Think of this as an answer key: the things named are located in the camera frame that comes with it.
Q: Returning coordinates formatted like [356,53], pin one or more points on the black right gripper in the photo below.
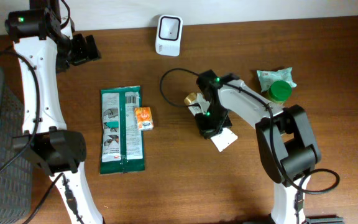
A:
[207,130]

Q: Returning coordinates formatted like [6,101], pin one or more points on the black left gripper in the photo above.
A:
[84,49]

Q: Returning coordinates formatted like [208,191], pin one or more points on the white tube with cork cap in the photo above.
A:
[223,140]

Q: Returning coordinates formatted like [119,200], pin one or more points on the mint green wipes packet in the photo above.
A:
[267,78]

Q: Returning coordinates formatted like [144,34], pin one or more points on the green lidded jar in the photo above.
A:
[279,92]

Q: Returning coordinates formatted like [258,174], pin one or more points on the small orange box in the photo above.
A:
[144,119]

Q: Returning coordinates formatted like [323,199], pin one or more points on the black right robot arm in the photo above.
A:
[287,146]

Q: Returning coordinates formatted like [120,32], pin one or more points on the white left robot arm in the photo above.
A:
[45,45]

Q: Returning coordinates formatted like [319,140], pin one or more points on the white barcode scanner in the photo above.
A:
[168,36]

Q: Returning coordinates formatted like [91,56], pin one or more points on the grey plastic basket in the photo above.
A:
[16,179]

